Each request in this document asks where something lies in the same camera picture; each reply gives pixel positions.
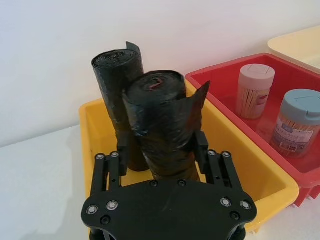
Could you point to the white table cloth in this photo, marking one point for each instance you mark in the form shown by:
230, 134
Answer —
37, 187

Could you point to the slim black garbage bag roll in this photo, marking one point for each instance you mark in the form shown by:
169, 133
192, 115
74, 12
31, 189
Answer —
112, 82

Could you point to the red plastic bin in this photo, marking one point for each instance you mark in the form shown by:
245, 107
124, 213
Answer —
220, 82

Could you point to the yellow plastic bin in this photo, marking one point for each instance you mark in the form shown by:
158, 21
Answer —
250, 160

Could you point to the cream plastic bin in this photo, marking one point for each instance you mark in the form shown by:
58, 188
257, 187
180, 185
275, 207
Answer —
297, 47

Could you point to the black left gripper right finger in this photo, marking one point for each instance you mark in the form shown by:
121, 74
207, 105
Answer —
222, 170

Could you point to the thick black garbage bag roll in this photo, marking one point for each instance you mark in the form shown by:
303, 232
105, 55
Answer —
162, 120

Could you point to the toothpick jar with pink lid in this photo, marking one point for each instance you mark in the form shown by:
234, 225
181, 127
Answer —
253, 95

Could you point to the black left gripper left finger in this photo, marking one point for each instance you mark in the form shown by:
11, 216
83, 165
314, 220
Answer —
102, 172

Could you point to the toothpick jar with blue-grey lid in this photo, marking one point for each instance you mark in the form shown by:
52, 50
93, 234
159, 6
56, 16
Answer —
295, 125

